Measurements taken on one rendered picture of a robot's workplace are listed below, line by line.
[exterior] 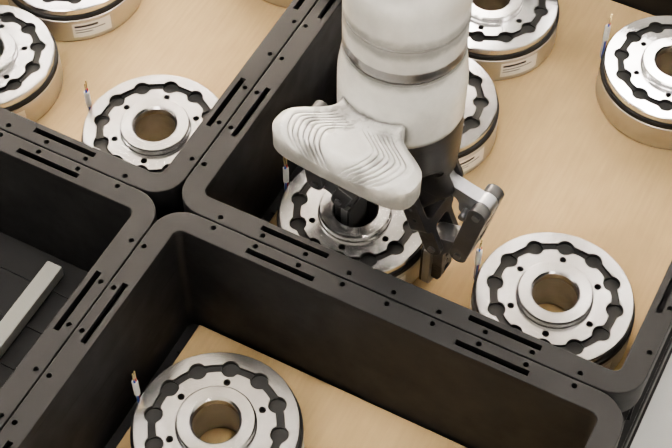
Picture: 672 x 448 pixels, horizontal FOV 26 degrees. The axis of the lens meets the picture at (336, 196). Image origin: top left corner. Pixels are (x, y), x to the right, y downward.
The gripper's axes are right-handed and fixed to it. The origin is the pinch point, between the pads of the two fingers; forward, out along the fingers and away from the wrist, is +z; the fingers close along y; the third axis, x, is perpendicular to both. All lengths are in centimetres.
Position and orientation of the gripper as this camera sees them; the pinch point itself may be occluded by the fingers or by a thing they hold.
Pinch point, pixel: (392, 239)
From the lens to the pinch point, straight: 96.0
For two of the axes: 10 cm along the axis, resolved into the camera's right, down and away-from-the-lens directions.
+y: -8.5, -4.3, 3.2
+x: -5.3, 6.7, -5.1
